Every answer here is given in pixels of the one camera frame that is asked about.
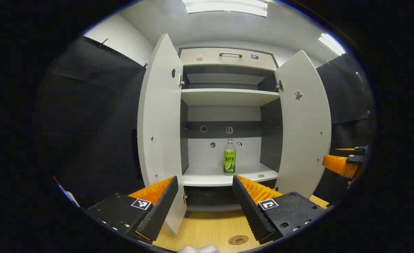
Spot white cabinet door heart sticker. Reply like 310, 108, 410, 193
137, 33, 187, 235

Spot black backdrop cloth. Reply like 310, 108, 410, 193
35, 35, 376, 211

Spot large ceiling light panel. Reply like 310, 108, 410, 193
182, 0, 269, 17

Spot small ceiling light panel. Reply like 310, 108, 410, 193
317, 33, 347, 56

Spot white cabinet door square stickers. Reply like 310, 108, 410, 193
274, 50, 332, 199

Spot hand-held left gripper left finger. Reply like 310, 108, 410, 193
84, 176, 179, 244

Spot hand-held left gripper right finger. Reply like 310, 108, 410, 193
232, 174, 329, 245

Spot white and blue object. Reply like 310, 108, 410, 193
52, 176, 80, 208

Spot green tea bottle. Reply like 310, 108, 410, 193
223, 138, 237, 175

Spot round cork coaster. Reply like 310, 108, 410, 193
228, 235, 250, 246

